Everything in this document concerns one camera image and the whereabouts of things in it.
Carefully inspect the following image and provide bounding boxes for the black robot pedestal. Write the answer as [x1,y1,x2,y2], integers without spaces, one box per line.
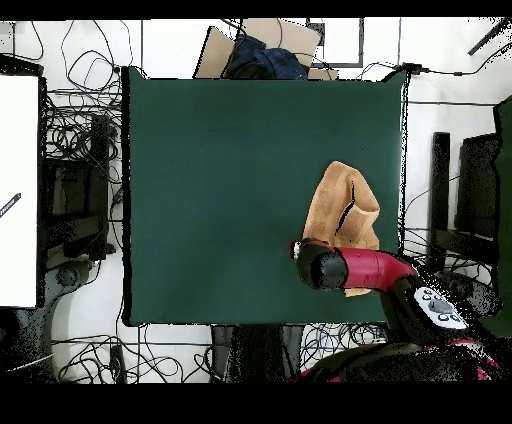
[210,324,305,383]

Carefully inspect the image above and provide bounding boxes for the black marker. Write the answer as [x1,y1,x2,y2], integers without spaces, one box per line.
[0,192,22,219]

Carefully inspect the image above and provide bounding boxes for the thin black cable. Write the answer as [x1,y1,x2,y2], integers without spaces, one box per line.
[357,39,512,81]

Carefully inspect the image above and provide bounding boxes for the dark green table cloth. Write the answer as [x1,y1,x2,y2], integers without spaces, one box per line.
[120,65,410,329]

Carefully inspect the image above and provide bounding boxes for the black tripod leg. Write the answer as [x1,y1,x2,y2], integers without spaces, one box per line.
[466,17,512,56]

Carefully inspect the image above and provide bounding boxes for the black stand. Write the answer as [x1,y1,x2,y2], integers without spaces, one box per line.
[426,131,501,275]
[39,113,117,267]

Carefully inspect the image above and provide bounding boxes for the orange terry towel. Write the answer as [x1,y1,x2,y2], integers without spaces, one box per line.
[301,160,382,299]

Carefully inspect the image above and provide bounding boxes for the black square frame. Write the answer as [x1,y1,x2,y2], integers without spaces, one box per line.
[306,17,365,68]

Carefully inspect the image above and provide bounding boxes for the white panel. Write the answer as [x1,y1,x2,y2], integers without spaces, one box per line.
[0,74,40,309]

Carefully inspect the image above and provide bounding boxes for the dark blue jeans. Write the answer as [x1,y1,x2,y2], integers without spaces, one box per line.
[224,33,310,81]

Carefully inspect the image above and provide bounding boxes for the black power strip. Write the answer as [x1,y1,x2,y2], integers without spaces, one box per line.
[108,344,128,383]

